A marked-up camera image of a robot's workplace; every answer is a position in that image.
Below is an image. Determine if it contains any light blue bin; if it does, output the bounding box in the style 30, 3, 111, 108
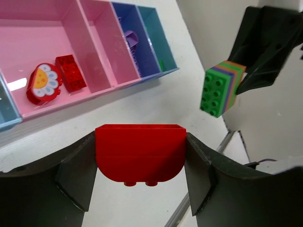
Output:
138, 6, 179, 78
0, 72, 22, 132

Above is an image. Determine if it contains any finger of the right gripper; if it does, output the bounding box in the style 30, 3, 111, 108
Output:
235, 42, 303, 95
228, 6, 296, 66

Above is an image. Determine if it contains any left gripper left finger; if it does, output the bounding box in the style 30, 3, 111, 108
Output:
0, 132, 97, 227

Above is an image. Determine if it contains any small purple lego block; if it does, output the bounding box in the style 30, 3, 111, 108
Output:
124, 30, 139, 51

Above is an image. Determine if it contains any red flower lego block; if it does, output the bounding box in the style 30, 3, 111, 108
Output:
26, 62, 62, 105

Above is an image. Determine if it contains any red lego brick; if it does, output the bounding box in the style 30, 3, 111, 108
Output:
55, 54, 87, 93

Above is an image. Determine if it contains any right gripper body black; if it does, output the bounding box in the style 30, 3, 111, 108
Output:
260, 6, 303, 59

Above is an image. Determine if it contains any right light blue bin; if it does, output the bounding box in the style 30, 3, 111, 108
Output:
138, 6, 179, 78

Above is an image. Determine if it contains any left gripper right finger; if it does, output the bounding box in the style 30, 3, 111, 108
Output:
185, 133, 303, 227

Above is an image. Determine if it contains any small pink bin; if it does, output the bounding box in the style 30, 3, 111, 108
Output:
81, 0, 141, 89

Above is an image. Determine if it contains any left light blue bin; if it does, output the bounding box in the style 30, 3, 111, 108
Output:
0, 72, 22, 132

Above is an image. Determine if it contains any green lego brick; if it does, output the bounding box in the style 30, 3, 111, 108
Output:
158, 60, 165, 72

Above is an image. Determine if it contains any striped lego plate stack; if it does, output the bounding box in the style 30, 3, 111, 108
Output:
200, 61, 246, 118

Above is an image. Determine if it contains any dark blue bin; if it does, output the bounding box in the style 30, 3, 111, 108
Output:
112, 2, 160, 79

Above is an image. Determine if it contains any red striped lego block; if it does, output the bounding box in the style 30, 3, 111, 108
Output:
95, 124, 187, 186

